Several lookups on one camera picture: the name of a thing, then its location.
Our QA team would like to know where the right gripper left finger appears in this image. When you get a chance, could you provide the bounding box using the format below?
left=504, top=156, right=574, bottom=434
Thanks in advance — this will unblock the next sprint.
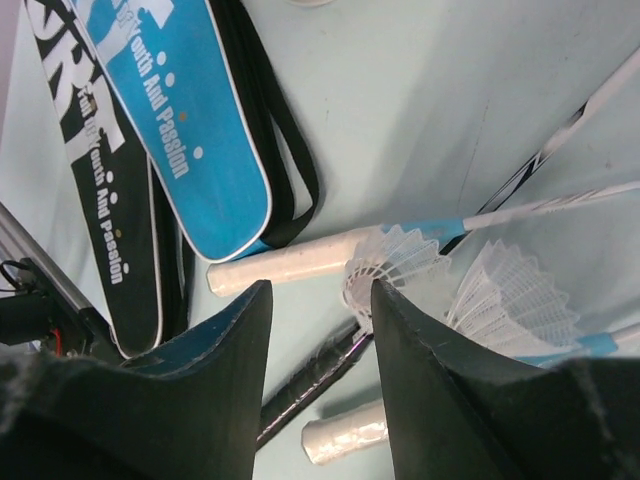
left=1, top=280, right=273, bottom=479

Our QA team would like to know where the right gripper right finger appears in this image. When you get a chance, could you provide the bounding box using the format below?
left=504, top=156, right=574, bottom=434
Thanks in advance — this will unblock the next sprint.
left=371, top=281, right=639, bottom=479

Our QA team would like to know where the shuttlecock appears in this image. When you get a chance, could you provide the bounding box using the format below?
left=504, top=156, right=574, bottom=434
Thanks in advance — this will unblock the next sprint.
left=443, top=240, right=580, bottom=357
left=341, top=225, right=452, bottom=334

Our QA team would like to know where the blue racket bag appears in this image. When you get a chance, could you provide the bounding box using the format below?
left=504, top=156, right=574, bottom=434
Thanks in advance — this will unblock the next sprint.
left=72, top=0, right=273, bottom=263

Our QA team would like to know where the blue white racket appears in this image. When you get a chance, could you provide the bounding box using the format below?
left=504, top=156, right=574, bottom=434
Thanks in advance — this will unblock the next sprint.
left=301, top=323, right=639, bottom=465

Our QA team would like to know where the black racket bag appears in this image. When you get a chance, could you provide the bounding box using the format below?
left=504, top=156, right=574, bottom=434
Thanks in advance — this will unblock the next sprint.
left=25, top=1, right=320, bottom=358

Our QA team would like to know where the white racket left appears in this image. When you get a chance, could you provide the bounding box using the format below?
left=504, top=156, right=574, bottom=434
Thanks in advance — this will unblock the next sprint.
left=206, top=181, right=639, bottom=297

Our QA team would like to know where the white black racket right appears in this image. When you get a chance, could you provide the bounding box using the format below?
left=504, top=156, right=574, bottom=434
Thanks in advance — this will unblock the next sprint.
left=439, top=47, right=640, bottom=251

